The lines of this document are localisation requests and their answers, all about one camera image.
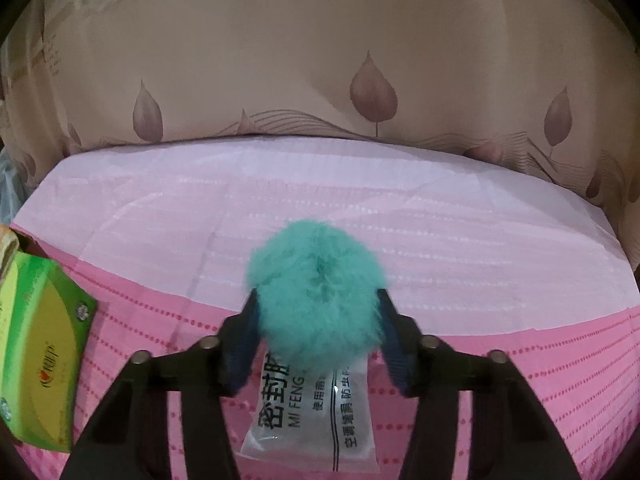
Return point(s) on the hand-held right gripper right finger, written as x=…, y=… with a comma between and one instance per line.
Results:
x=395, y=355

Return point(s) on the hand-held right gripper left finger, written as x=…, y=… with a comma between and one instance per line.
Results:
x=240, y=355

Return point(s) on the white packet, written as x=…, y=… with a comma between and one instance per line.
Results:
x=300, y=410

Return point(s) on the teal fluffy scrunchie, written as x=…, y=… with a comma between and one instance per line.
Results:
x=315, y=295

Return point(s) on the gold tin box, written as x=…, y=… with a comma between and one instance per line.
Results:
x=6, y=247

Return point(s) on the pink checked tablecloth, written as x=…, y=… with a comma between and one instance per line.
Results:
x=450, y=235

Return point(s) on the green tissue box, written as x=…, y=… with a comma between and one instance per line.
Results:
x=40, y=350

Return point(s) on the beige leaf print curtain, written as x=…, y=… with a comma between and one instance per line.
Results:
x=300, y=60

